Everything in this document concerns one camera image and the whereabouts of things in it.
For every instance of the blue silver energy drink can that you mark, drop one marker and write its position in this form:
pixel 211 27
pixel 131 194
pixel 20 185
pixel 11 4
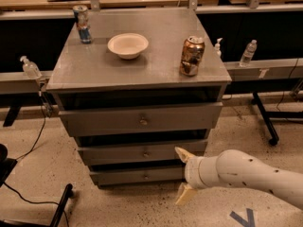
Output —
pixel 81 19

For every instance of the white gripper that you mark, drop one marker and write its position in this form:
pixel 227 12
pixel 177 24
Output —
pixel 192 172

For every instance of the left hand sanitizer bottle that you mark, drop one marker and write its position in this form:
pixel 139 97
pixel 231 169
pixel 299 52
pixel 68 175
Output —
pixel 30 68

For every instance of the small white pump bottle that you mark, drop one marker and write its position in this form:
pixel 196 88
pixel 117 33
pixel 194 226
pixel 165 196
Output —
pixel 217 46

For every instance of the grey metal rail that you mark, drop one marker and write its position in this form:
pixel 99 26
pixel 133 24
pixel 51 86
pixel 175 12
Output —
pixel 18 83

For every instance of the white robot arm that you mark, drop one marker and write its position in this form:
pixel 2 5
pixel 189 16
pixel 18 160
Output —
pixel 234 168

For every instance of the clear water bottle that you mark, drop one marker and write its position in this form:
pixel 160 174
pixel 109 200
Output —
pixel 248 53

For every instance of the black stand leg left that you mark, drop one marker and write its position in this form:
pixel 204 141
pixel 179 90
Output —
pixel 67 193

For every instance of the black wheeled table leg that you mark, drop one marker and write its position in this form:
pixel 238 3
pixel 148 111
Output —
pixel 267 116

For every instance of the grey top drawer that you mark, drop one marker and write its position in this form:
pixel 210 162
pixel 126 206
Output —
pixel 181 117

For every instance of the grey drawer cabinet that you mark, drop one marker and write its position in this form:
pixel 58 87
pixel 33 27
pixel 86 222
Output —
pixel 90 76

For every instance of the brown soda can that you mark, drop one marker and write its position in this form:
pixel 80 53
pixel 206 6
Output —
pixel 192 53

